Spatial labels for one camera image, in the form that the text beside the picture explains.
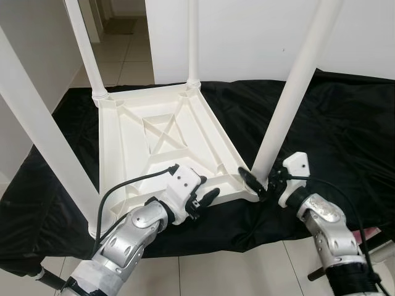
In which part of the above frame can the black fabric table cover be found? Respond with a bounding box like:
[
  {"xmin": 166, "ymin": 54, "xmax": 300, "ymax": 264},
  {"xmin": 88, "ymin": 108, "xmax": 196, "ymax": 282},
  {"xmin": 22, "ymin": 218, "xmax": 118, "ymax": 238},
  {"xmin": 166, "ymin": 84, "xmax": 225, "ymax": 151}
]
[{"xmin": 0, "ymin": 68, "xmax": 395, "ymax": 275}]

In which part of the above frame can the pink cushion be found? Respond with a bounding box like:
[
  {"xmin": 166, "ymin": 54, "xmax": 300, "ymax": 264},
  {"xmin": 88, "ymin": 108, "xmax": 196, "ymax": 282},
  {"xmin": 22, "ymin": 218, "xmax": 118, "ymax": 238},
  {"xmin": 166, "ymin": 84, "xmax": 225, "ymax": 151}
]
[{"xmin": 361, "ymin": 227, "xmax": 386, "ymax": 241}]

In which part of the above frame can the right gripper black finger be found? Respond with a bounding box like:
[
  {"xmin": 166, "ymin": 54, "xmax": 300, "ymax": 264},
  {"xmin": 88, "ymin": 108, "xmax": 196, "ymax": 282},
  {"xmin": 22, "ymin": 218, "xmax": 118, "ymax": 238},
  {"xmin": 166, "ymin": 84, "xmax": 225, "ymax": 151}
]
[{"xmin": 239, "ymin": 168, "xmax": 269, "ymax": 201}]

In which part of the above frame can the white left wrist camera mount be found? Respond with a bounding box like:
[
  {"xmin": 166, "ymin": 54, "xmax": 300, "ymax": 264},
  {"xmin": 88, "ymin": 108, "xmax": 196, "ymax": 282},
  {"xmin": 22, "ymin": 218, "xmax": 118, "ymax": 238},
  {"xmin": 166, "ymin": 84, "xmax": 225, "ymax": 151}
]
[{"xmin": 164, "ymin": 164, "xmax": 207, "ymax": 224}]

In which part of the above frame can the white door frame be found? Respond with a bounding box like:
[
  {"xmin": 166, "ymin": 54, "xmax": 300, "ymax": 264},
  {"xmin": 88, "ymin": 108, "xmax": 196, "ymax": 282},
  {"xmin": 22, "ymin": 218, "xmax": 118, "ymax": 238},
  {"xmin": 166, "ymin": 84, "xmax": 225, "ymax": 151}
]
[{"xmin": 79, "ymin": 0, "xmax": 107, "ymax": 44}]

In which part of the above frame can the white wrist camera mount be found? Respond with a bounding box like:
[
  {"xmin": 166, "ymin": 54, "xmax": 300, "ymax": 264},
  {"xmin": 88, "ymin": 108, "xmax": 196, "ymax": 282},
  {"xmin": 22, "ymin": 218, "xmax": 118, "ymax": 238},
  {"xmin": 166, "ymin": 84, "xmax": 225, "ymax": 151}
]
[
  {"xmin": 278, "ymin": 152, "xmax": 309, "ymax": 207},
  {"xmin": 164, "ymin": 164, "xmax": 207, "ymax": 224}
]

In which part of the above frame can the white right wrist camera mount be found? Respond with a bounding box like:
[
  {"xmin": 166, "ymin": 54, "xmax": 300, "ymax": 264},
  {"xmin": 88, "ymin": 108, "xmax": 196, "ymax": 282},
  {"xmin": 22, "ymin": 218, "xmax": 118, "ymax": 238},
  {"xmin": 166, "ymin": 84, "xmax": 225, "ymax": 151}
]
[{"xmin": 278, "ymin": 152, "xmax": 309, "ymax": 207}]

